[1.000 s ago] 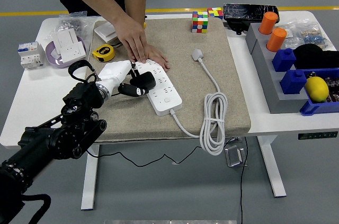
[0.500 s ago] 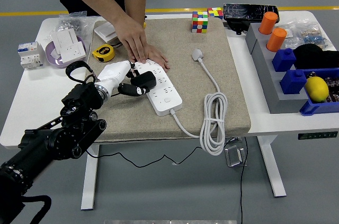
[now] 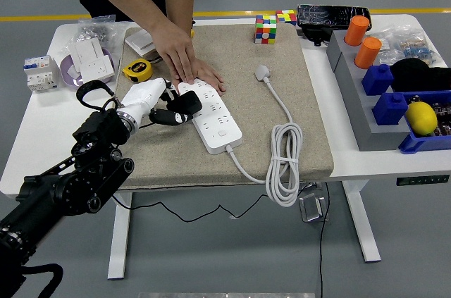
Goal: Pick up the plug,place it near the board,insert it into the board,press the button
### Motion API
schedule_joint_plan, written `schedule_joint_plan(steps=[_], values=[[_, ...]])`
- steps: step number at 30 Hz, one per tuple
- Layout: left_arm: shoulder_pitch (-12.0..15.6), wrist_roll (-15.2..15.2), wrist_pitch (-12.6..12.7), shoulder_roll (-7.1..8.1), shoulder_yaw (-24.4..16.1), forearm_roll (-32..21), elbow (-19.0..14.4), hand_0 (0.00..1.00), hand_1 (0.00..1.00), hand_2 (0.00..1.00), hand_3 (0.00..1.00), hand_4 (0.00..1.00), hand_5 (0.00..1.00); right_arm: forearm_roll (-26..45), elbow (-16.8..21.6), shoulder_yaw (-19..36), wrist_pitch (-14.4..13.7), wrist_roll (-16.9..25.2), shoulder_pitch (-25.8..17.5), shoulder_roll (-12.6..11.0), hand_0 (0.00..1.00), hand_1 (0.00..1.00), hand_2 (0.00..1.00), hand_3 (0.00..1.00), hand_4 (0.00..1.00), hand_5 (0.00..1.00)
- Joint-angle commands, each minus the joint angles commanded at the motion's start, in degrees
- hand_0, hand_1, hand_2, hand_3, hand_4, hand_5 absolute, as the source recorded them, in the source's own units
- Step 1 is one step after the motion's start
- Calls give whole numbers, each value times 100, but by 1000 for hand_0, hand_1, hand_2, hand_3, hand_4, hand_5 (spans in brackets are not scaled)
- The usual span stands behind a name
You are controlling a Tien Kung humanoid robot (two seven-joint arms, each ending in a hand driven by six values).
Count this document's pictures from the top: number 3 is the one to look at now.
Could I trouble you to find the person's right hand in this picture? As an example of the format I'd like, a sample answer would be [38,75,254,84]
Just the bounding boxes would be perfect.
[151,19,197,84]

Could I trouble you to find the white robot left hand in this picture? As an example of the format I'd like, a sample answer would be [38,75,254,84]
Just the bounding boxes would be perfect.
[118,77,194,126]

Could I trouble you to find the person's left hand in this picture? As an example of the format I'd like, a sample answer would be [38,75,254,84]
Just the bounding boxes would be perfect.
[172,56,228,97]

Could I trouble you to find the black plug adapter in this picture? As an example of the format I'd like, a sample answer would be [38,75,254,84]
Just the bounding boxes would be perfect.
[166,90,204,116]

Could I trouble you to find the white power strip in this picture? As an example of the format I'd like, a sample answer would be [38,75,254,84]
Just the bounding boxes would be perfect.
[177,79,244,155]

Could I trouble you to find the thin black adapter cord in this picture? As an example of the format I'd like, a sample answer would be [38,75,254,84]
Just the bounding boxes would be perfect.
[111,121,271,224]

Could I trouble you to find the yellow tape measure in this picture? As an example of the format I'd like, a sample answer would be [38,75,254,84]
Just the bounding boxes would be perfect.
[122,58,155,84]

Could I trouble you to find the grey-brown mat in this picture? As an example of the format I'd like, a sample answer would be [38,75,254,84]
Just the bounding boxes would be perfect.
[112,23,335,192]

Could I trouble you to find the large Rubik's cube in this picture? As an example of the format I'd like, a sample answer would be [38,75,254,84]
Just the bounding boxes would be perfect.
[254,14,278,45]

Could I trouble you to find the purple bowl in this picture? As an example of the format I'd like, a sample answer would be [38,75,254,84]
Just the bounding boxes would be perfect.
[59,46,119,88]

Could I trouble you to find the clear bag of metal parts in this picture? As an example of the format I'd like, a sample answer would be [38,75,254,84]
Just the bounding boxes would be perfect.
[76,15,126,47]

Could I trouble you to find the small Rubik's cube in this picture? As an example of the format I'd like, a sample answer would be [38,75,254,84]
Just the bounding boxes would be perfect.
[275,9,298,27]

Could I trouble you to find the white circuit breaker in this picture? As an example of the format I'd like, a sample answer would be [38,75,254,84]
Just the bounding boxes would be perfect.
[23,55,59,94]

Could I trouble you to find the black wrapped box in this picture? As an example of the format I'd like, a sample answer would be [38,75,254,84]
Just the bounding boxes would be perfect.
[296,4,373,47]

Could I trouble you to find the grey stepped block holder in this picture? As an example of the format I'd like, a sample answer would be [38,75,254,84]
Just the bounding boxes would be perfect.
[326,30,419,153]

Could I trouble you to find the white table leg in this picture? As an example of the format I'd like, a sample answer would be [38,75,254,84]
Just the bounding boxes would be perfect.
[107,192,133,280]
[343,180,382,263]

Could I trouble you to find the orange cylinder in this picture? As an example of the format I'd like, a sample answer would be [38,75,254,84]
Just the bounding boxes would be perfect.
[354,37,383,70]
[344,15,371,47]

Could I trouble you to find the blue block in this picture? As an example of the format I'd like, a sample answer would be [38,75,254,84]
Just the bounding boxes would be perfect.
[372,92,409,127]
[362,63,395,97]

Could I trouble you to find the clear bag of components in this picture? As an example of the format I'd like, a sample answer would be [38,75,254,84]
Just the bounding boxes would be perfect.
[369,26,440,68]

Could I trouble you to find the black cloth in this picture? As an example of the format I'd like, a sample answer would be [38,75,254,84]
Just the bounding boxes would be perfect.
[389,57,451,94]

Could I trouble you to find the yellow lemon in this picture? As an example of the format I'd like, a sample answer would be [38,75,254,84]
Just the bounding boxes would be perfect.
[404,101,439,137]

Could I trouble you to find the blue plastic bin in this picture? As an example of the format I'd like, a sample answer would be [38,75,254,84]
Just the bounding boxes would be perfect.
[398,89,451,155]

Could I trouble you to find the black table control panel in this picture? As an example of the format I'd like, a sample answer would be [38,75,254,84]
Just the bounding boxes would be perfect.
[396,175,450,187]

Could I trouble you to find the dark circuit boards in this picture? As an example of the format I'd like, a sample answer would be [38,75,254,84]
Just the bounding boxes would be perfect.
[408,94,451,137]

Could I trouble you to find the white square wall switch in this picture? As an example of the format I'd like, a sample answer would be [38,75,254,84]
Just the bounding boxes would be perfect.
[125,28,159,58]

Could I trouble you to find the white wall socket panel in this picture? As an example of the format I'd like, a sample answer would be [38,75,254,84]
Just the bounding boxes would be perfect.
[80,57,116,85]

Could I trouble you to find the white power strip cord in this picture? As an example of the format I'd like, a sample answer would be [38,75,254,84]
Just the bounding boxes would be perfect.
[225,64,304,208]

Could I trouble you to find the white switch panel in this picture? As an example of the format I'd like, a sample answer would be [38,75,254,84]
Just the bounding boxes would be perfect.
[68,37,104,66]

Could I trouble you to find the clear acrylic bracket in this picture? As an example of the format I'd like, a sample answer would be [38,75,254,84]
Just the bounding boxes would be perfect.
[298,192,330,224]

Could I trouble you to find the black table power cable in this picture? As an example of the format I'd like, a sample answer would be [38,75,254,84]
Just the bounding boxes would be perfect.
[318,182,331,298]

